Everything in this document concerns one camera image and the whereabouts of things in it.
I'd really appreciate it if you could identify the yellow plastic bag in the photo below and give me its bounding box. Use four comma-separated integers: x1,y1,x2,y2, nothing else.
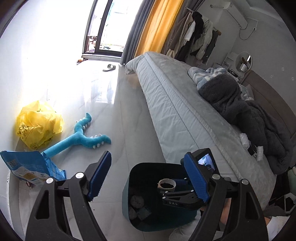
15,101,64,150

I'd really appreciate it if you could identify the grey slipper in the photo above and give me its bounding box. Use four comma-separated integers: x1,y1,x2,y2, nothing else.
102,64,116,72

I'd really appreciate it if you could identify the white air conditioner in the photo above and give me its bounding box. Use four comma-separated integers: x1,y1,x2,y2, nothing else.
210,1,248,30

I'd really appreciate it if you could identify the beige padded headboard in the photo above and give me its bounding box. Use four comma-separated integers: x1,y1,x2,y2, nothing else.
241,70,295,145

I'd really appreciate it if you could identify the grey curtain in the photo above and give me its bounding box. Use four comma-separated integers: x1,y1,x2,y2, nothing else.
120,0,155,65

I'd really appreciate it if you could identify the person's right hand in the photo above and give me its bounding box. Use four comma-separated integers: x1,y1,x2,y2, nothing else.
199,197,271,227

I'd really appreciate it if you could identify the dark grey fleece blanket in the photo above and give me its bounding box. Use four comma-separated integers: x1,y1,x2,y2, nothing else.
198,73,293,175

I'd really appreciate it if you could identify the blue plush toy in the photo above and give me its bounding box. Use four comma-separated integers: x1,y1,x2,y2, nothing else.
42,113,111,158

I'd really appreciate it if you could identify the clothes rack with garments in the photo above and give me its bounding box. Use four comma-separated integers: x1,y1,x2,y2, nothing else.
166,9,222,65

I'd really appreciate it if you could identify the white towel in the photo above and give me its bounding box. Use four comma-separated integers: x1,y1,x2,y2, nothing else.
169,225,195,241

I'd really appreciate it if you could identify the white dresser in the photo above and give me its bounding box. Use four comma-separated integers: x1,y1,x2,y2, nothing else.
212,52,242,82

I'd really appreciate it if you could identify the yellow curtain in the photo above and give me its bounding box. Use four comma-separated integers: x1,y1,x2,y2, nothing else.
134,0,184,57

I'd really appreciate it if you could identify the black framed window door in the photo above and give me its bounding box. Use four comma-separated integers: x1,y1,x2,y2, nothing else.
82,1,126,58

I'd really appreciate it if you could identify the brown tape roll core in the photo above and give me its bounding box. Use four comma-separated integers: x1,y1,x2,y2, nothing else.
158,178,177,192

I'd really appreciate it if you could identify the bed with grey sheet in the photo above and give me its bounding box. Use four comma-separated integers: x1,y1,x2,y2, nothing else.
125,52,276,208

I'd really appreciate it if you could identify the blue white patterned duvet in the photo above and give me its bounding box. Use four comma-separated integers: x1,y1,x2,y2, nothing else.
188,67,254,101

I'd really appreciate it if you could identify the round white vanity mirror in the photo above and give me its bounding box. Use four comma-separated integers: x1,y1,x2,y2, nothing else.
235,51,253,73

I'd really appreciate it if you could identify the black trash bin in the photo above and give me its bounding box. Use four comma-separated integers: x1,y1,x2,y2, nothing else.
122,163,197,232

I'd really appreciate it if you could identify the blue snack bag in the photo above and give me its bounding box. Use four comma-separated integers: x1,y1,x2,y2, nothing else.
1,151,67,186

